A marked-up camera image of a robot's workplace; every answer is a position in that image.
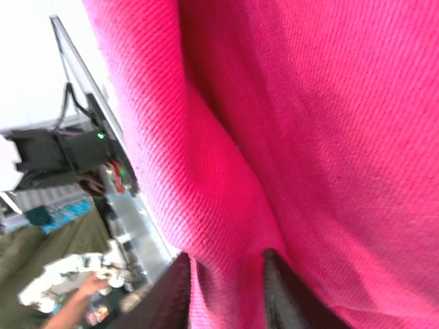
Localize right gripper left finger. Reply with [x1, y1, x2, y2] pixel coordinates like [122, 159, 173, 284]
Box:
[116, 252, 191, 329]

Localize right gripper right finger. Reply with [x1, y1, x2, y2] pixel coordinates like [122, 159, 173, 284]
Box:
[262, 248, 351, 329]

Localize pink long pants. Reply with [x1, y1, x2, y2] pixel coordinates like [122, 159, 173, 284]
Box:
[80, 0, 439, 329]

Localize person's forearm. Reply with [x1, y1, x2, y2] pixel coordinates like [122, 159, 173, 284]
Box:
[43, 294, 90, 329]

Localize person's hand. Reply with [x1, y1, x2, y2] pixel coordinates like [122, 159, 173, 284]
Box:
[77, 273, 112, 302]

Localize white printed cloth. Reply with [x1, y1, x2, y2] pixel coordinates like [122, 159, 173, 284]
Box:
[17, 239, 134, 315]

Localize blue patterned cloth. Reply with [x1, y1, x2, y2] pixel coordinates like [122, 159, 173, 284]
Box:
[23, 198, 97, 234]

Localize olive green fabric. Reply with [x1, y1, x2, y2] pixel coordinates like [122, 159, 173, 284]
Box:
[0, 212, 114, 329]

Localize aluminium mounting rail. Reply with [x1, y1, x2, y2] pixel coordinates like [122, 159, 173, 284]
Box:
[49, 15, 182, 295]

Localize thin black cable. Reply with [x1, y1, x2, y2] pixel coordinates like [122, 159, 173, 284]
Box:
[58, 82, 95, 133]

